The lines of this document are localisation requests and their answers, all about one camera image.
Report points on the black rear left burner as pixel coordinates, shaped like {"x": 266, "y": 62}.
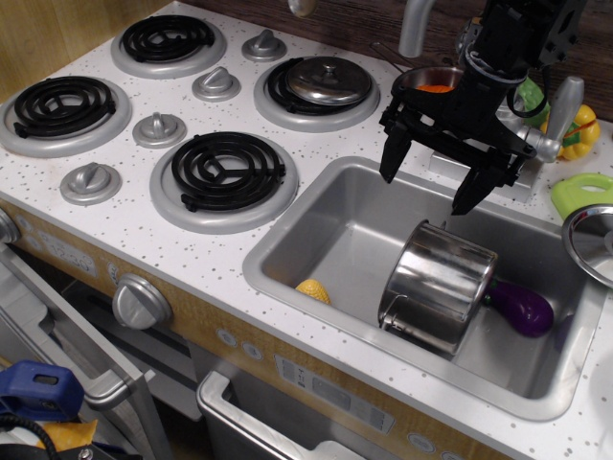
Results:
{"x": 165, "y": 38}

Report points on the silver stove knob centre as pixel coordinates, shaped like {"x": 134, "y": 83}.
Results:
{"x": 159, "y": 131}

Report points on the silver stove knob middle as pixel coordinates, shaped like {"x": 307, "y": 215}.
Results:
{"x": 216, "y": 86}

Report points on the yellow toy bell pepper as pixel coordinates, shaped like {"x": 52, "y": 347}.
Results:
{"x": 581, "y": 136}

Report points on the black burner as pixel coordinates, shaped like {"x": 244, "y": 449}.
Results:
{"x": 226, "y": 171}
{"x": 165, "y": 38}
{"x": 62, "y": 106}
{"x": 284, "y": 97}

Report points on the silver stove knob rear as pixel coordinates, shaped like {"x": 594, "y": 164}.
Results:
{"x": 264, "y": 47}

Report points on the steel bowl at right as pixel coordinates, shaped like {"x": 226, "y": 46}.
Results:
{"x": 587, "y": 238}

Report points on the silver oven door handle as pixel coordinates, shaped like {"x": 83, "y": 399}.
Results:
{"x": 43, "y": 326}

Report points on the green toy cutting board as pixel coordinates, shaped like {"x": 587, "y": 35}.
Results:
{"x": 581, "y": 190}

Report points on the black rear right burner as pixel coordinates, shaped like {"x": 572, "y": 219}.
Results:
{"x": 284, "y": 97}

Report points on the orange toy carrot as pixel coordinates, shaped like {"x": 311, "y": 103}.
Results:
{"x": 435, "y": 88}

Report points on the hanging steel spatula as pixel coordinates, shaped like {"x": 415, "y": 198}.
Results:
{"x": 467, "y": 35}

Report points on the blue clamp tool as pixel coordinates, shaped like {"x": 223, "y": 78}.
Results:
{"x": 40, "y": 392}

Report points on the stainless steel pot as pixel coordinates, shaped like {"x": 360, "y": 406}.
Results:
{"x": 435, "y": 287}

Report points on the silver oven dial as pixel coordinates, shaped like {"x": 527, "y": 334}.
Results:
{"x": 137, "y": 304}

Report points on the black front burner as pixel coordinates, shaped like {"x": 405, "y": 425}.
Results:
{"x": 226, "y": 171}

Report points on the green toy vegetable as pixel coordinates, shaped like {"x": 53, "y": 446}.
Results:
{"x": 528, "y": 99}

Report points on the silver stove knob front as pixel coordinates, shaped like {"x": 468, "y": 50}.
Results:
{"x": 90, "y": 184}

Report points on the yellow toy corn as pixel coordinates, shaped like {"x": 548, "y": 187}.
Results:
{"x": 314, "y": 289}

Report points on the silver stove knob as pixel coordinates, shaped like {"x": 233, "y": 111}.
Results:
{"x": 264, "y": 47}
{"x": 216, "y": 86}
{"x": 90, "y": 184}
{"x": 159, "y": 131}

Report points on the silver dial at left edge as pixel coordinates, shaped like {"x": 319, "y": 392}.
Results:
{"x": 9, "y": 231}

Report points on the silver dishwasher door handle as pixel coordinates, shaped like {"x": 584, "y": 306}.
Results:
{"x": 238, "y": 435}

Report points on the hanging steel spoon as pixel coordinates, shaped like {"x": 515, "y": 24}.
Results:
{"x": 303, "y": 8}

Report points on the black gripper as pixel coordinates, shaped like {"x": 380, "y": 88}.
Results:
{"x": 460, "y": 124}

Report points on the silver toy faucet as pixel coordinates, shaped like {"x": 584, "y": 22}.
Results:
{"x": 546, "y": 134}

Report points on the purple toy eggplant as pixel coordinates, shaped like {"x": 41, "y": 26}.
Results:
{"x": 526, "y": 311}

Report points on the grey sink basin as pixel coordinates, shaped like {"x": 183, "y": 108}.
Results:
{"x": 347, "y": 229}

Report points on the steel pot lid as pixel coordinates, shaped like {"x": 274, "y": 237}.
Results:
{"x": 331, "y": 81}

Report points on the small steel saucepan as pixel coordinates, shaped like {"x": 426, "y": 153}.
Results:
{"x": 412, "y": 78}

